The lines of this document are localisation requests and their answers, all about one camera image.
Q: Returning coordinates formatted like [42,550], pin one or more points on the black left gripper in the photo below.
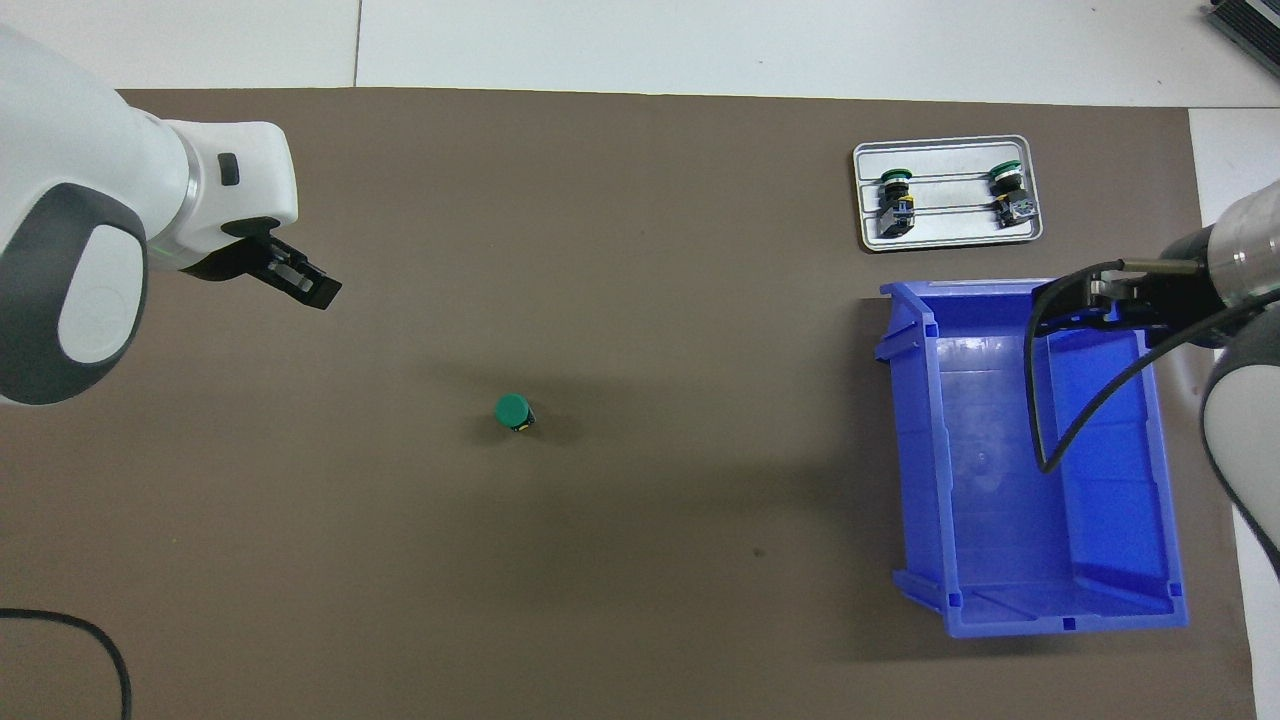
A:
[240,255]

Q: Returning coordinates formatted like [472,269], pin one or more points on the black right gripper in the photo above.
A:
[1175,295]

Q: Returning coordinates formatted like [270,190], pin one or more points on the green push button switch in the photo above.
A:
[1012,205]
[511,408]
[894,218]

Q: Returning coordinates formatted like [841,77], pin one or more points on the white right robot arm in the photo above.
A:
[1245,250]

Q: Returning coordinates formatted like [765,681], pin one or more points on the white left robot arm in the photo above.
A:
[90,170]

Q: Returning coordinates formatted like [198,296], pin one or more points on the grey metal tray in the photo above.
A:
[950,215]

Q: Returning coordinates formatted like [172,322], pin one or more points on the blue plastic storage bin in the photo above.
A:
[990,500]

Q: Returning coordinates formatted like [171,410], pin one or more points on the black finned device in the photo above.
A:
[1250,22]

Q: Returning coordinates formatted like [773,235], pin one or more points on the brown table mat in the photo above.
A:
[650,250]

